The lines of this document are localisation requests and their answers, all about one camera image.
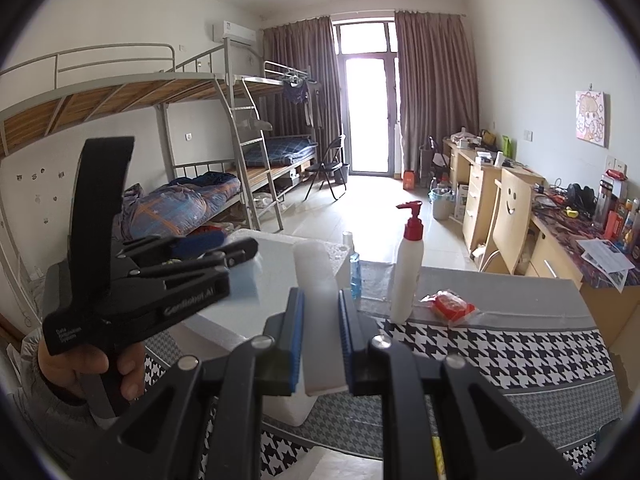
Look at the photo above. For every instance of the black bin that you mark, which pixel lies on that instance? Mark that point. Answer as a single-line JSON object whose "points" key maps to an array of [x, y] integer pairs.
{"points": [[341, 173]]}

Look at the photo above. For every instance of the black folding chair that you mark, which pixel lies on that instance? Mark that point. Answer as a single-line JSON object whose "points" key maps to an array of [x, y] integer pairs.
{"points": [[325, 165]]}

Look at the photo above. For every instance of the light wooden desk with drawers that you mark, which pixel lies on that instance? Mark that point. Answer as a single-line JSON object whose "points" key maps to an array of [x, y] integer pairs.
{"points": [[480, 200]]}

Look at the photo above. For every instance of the white foam block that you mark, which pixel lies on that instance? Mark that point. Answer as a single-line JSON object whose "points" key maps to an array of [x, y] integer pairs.
{"points": [[315, 270]]}

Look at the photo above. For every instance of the person's left forearm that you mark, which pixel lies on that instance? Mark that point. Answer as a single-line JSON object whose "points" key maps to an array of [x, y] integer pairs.
{"points": [[50, 420]]}

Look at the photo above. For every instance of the brown curtain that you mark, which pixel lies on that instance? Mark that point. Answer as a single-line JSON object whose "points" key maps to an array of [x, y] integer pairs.
{"points": [[300, 45], [435, 85]]}

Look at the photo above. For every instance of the glass balcony door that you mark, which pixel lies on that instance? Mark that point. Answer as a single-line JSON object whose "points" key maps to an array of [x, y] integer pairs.
{"points": [[367, 110]]}

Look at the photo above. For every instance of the wooden chair with smiley face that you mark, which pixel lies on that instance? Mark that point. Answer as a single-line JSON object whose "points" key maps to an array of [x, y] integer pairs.
{"points": [[515, 210]]}

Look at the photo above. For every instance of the person's left hand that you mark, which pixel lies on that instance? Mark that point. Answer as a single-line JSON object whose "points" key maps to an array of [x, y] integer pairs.
{"points": [[65, 375]]}

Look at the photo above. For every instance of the printed paper sheet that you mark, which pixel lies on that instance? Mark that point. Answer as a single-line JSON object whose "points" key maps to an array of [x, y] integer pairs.
{"points": [[605, 260]]}

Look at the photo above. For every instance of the dark bag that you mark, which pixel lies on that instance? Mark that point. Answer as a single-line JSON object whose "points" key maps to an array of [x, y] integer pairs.
{"points": [[430, 160]]}

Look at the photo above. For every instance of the black headphones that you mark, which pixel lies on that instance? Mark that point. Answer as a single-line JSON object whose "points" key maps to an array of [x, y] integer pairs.
{"points": [[580, 196]]}

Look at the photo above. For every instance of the white bucket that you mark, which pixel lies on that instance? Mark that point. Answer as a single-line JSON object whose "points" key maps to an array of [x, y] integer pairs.
{"points": [[442, 207]]}

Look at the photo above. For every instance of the long grey metal bunk bed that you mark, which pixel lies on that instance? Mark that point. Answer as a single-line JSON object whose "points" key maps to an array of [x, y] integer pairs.
{"points": [[125, 95]]}

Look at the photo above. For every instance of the orange container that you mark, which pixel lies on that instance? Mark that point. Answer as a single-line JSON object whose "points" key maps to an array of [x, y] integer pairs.
{"points": [[410, 180]]}

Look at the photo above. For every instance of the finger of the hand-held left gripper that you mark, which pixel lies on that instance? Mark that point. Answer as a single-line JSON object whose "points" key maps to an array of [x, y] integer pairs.
{"points": [[197, 245], [235, 255]]}

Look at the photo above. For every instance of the white air conditioner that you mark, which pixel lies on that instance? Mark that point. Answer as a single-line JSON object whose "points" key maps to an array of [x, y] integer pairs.
{"points": [[232, 32]]}

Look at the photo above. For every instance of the wooden desk with patterned cover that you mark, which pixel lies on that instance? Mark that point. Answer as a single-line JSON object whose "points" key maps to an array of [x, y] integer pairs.
{"points": [[555, 260]]}

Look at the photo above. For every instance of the red snack packet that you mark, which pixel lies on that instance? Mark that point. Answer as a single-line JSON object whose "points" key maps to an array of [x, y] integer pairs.
{"points": [[450, 306]]}

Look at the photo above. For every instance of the short grey metal bunk bed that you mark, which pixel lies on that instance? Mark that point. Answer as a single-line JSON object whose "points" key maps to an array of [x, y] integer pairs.
{"points": [[260, 80]]}

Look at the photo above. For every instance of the dark blue checked bedding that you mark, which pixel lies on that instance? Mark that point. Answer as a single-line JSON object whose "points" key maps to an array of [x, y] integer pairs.
{"points": [[285, 150]]}

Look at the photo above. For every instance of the white carton box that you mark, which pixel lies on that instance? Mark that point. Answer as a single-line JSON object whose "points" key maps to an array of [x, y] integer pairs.
{"points": [[462, 202]]}

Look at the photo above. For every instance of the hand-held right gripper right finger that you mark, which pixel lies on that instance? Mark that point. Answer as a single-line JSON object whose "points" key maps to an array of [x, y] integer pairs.
{"points": [[350, 340]]}

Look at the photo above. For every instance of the white foam box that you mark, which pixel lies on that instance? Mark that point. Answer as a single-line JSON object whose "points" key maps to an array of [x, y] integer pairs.
{"points": [[272, 265]]}

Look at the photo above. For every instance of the dark hanging clothes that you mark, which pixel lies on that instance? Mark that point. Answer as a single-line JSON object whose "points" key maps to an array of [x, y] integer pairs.
{"points": [[296, 92]]}

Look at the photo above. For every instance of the white double wall socket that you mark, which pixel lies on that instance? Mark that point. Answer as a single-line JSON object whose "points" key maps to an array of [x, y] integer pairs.
{"points": [[615, 163]]}

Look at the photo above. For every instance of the white pump bottle red cap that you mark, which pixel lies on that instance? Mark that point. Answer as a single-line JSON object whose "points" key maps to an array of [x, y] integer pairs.
{"points": [[407, 280]]}

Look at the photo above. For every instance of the green paper bag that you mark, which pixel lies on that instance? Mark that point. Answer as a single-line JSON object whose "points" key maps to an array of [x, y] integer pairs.
{"points": [[507, 146]]}

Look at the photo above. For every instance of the cartoon wall picture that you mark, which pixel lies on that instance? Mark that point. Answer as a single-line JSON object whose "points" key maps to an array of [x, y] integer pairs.
{"points": [[592, 117]]}

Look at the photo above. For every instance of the group of toiletry bottles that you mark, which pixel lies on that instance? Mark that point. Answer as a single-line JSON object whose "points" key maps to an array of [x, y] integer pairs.
{"points": [[620, 210]]}

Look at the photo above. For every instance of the houndstooth table cloth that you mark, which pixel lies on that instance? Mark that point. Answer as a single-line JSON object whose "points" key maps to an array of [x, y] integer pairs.
{"points": [[500, 350]]}

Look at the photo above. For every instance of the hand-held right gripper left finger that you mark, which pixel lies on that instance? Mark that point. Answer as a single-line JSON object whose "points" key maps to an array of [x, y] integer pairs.
{"points": [[295, 340]]}

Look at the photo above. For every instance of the blue spray bottle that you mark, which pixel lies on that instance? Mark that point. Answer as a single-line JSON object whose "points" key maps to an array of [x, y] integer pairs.
{"points": [[354, 270]]}

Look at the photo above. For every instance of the blue orange patterned quilt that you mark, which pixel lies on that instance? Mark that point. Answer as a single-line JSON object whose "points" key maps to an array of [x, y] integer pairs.
{"points": [[170, 205]]}

